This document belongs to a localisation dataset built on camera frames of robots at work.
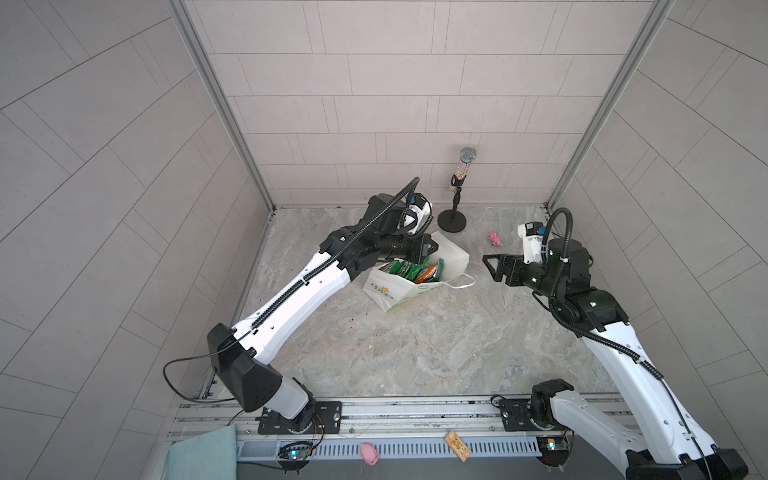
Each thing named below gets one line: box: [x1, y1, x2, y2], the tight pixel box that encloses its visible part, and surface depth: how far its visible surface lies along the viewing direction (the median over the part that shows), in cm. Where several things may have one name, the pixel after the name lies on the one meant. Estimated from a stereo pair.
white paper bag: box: [362, 231, 476, 312], surface depth 79 cm
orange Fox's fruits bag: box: [415, 264, 439, 284], surface depth 85 cm
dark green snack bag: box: [432, 258, 445, 282], surface depth 87 cm
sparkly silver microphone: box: [455, 146, 477, 179], surface depth 91 cm
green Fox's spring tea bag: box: [388, 260, 423, 281], surface depth 83 cm
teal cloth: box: [165, 424, 237, 480], surface depth 66 cm
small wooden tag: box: [445, 430, 472, 462], surface depth 68 cm
